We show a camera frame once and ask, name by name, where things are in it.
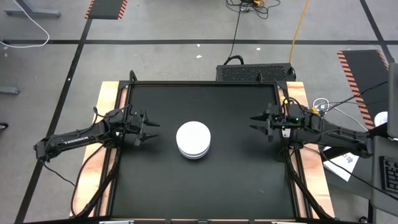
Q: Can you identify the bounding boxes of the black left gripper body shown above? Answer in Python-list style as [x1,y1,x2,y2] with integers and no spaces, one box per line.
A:
[125,108,147,147]

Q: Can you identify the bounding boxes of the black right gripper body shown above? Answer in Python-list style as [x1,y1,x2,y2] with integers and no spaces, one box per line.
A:
[265,103,294,144]

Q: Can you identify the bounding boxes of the white bowl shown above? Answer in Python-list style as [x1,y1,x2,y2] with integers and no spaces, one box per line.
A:
[178,146,210,160]
[175,121,212,157]

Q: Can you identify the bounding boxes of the black computer case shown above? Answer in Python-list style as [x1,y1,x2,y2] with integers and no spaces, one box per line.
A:
[216,63,297,82]

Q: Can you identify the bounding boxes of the white paper sheet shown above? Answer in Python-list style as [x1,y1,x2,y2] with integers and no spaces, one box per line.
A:
[323,146,361,183]

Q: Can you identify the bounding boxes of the hazard-striped black floor mat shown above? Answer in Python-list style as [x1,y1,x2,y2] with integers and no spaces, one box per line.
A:
[85,0,129,21]
[336,49,390,131]

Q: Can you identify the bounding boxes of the white cup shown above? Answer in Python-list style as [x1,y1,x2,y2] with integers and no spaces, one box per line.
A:
[374,111,389,128]

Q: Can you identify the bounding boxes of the grey desk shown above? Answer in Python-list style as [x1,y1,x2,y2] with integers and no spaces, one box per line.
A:
[369,135,398,224]

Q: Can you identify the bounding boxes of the grey monitor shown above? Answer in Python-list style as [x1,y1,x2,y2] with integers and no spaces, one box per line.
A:
[387,62,398,139]

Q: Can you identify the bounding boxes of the black keyboard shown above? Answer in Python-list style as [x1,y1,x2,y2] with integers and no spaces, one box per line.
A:
[379,156,398,194]

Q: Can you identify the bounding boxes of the grey metal stand foot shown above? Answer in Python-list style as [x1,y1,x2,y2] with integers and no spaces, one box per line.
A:
[0,86,21,96]
[4,0,62,18]

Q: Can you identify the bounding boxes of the black aluminium table frame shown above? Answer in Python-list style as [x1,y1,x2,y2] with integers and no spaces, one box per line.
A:
[70,70,336,224]

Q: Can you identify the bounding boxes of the white cable coil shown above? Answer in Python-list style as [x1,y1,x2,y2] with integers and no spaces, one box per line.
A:
[312,97,369,131]

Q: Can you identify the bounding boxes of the thin black cable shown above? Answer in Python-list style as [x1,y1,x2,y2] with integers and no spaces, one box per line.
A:
[325,80,389,112]

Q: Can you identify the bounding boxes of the black computer cable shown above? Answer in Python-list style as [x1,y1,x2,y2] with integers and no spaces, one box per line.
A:
[223,6,246,66]

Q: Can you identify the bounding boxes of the yellow floor cable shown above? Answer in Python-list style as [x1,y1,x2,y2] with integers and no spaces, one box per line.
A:
[289,0,311,64]

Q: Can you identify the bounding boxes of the tangled black cables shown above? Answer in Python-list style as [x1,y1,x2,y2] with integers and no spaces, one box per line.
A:
[226,0,281,20]

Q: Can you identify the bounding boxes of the white floor cable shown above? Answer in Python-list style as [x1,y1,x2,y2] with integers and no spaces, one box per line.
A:
[0,0,51,49]

